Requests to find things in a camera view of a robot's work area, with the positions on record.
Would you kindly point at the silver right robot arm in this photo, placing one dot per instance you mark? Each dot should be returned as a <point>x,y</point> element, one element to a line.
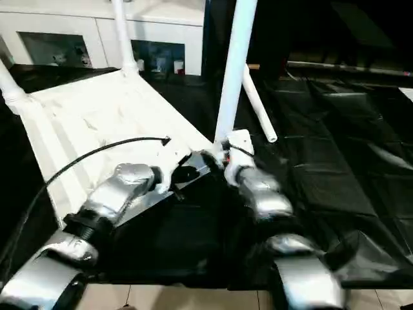
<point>271,206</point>

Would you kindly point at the black metal rail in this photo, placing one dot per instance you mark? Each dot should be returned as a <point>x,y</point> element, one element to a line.
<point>355,68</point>

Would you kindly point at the small tan tag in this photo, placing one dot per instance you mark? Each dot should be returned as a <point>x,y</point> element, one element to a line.
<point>253,66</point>

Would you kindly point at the white plastic table leg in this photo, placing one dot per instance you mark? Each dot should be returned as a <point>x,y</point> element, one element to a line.
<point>259,106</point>
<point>233,71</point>
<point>124,35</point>
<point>11,87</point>

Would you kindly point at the white flat panel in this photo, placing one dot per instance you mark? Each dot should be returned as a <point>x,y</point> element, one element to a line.
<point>408,93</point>

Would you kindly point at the black mat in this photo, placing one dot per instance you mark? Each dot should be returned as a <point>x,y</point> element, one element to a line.
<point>335,194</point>

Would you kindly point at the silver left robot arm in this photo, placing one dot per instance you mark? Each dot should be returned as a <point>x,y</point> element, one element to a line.
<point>110,200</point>

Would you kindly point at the white glass-door cabinet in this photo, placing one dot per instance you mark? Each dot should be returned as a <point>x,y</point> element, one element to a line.
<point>84,26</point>

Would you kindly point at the white plastic table top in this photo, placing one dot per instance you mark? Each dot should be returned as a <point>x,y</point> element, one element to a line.
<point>97,123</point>

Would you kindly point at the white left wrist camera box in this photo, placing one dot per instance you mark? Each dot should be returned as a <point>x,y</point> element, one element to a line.
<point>173,165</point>

